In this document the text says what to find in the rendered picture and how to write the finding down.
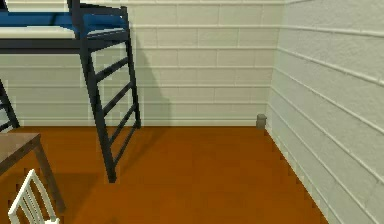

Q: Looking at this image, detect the black loft bed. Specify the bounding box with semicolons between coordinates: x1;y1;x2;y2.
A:
0;0;142;184

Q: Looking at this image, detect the white slatted chair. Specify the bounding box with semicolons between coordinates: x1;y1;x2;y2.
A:
7;168;61;224

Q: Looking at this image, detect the brown wooden table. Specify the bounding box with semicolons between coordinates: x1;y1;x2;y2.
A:
0;132;67;214

